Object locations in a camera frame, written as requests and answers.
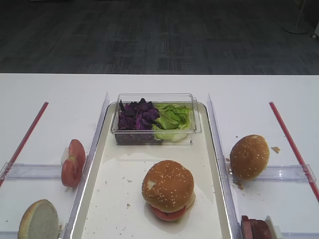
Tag sesame bun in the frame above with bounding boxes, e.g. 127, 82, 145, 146
142, 160, 194, 213
230, 134, 270, 180

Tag green lettuce leaves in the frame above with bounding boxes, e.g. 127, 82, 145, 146
152, 103, 191, 142

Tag tomato slice on stack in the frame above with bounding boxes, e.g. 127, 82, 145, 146
151, 206, 186, 222

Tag white onion behind tomato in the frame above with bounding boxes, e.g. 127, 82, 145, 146
61, 147, 69, 165

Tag tomato slices stack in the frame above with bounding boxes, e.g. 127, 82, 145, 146
61, 139, 86, 188

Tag bread crumb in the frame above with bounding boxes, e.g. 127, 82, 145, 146
271, 146, 281, 153

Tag ham slices stack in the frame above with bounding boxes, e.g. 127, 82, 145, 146
241, 216, 272, 239

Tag purple cabbage pieces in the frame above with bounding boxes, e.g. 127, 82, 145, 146
118, 98, 160, 130

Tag clear plastic container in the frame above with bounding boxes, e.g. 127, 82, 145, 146
110, 93, 201, 145

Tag white metal tray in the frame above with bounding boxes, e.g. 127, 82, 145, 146
72, 103, 231, 239

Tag right long clear divider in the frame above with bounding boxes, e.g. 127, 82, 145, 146
207, 94, 242, 239

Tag long clear divider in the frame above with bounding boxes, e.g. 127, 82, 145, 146
207, 94, 242, 239
62, 94, 109, 239

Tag right red tape strip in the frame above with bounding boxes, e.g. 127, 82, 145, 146
269, 102, 319, 201

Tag red tape strip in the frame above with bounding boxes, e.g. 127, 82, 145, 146
269, 102, 319, 201
0, 102, 49, 186

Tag upper right clear holder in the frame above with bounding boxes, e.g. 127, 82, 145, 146
225, 159, 312, 183

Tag clear holder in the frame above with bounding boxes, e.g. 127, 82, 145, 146
282, 232, 319, 239
0, 163, 62, 180
225, 159, 312, 183

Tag left long clear divider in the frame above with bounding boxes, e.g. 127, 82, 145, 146
62, 94, 109, 239

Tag white block behind ham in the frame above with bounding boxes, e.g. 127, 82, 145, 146
265, 215, 284, 239

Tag upper left clear holder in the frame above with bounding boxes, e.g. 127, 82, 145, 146
0, 163, 62, 180

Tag bun bottom half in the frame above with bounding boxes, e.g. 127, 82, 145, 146
17, 199, 59, 239

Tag left red tape strip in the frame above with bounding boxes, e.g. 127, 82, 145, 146
0, 102, 49, 186

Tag lower right clear holder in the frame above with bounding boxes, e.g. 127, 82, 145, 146
282, 232, 319, 239

